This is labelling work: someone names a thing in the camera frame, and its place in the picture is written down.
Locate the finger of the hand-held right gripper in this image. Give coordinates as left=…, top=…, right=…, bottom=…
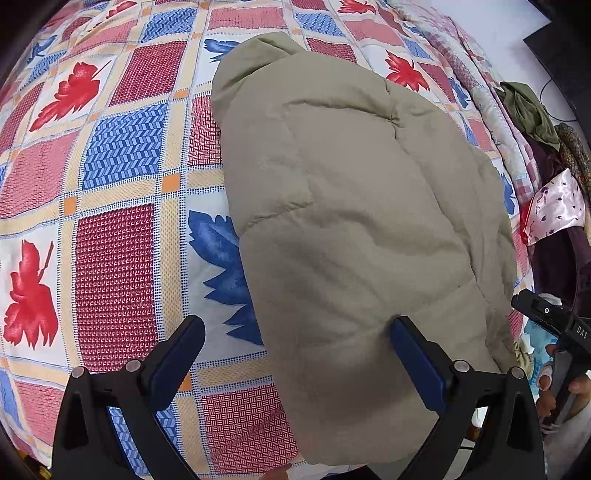
left=510, top=289, right=574, bottom=334

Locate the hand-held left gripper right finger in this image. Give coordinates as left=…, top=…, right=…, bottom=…
left=390, top=315, right=546, bottom=480

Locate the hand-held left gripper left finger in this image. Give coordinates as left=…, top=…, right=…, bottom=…
left=52, top=315, right=206, bottom=480

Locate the beige padded jacket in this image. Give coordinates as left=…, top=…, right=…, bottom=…
left=210, top=33, right=520, bottom=468

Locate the person's right hand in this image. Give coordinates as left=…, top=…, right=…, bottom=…
left=536, top=344, right=591, bottom=432

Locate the light blue printed cloth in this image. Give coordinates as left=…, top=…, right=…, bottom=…
left=518, top=318, right=562, bottom=371

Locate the dark purple cloth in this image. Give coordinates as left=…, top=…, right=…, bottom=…
left=525, top=134, right=591, bottom=320

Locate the pink floral satin cloth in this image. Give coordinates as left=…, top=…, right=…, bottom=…
left=520, top=168, right=586, bottom=245

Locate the brown patterned cloth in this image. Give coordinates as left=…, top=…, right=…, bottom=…
left=554, top=122, right=591, bottom=191

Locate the leaf patterned checked bed sheet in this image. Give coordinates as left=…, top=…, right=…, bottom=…
left=0, top=0, right=536, bottom=478

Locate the olive green cloth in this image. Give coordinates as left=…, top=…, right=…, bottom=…
left=496, top=81, right=561, bottom=151

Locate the black monitor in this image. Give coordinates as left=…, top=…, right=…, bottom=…
left=523, top=17, right=591, bottom=121

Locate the pink checked quilt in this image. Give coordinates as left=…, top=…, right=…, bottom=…
left=388, top=0, right=543, bottom=204

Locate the black cable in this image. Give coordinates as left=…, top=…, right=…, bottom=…
left=537, top=78, right=579, bottom=123

